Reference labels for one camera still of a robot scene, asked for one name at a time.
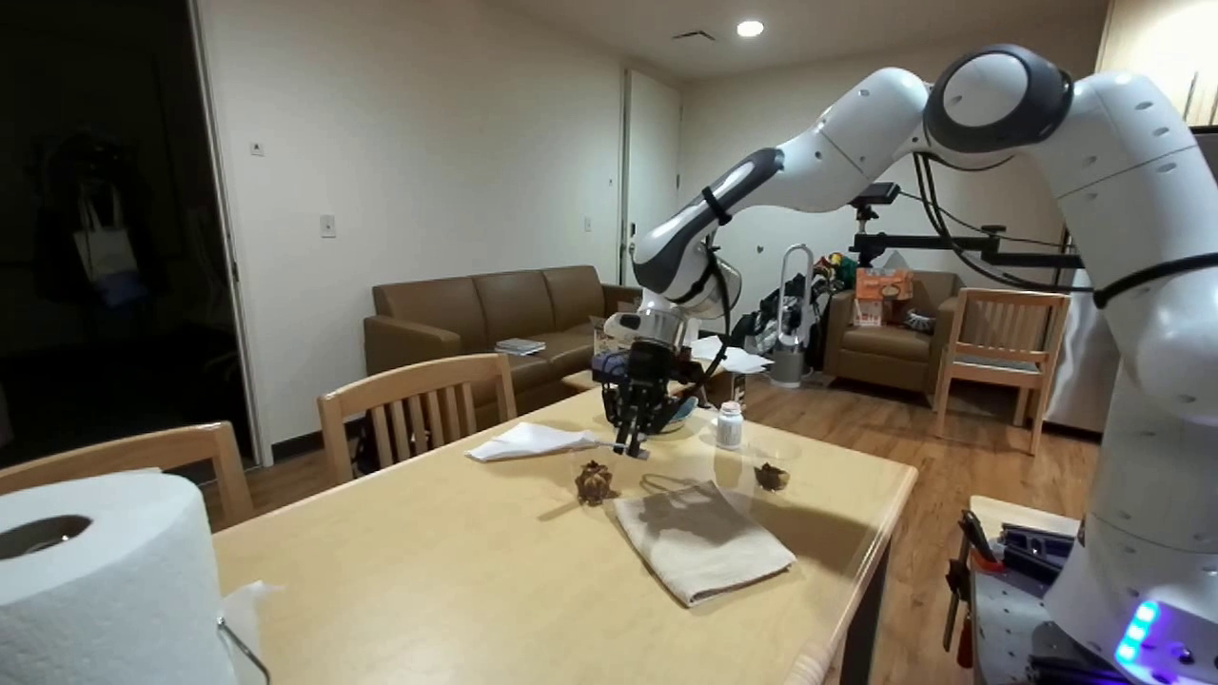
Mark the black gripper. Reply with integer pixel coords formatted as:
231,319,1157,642
591,342,702,457

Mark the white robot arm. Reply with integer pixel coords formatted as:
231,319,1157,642
608,45,1218,685

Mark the white paper towel roll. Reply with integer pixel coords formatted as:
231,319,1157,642
0,471,236,685

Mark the blue bowl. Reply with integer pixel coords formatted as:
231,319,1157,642
657,397,698,435

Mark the clear cup with nuts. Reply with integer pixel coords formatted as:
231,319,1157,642
576,462,618,505

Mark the small white bottle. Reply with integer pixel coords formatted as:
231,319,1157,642
717,401,747,449

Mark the white napkin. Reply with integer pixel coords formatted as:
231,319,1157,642
472,423,593,462

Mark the brown leather sofa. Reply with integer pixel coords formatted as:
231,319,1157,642
364,265,641,411

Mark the small brown snack cup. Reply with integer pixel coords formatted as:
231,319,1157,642
754,465,787,492

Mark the far wooden chair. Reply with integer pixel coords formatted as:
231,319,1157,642
320,353,519,484

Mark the brown armchair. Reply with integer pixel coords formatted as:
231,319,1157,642
822,272,959,397

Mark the white door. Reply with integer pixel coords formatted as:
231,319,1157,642
621,68,679,277

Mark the wooden side chair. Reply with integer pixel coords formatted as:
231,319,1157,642
934,284,1068,449

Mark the cluttered tool tray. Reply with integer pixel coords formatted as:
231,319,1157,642
942,496,1109,685

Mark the near wooden chair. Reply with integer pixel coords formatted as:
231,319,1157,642
0,423,256,524

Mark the black camera boom stand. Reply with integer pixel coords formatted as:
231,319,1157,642
849,184,1081,295

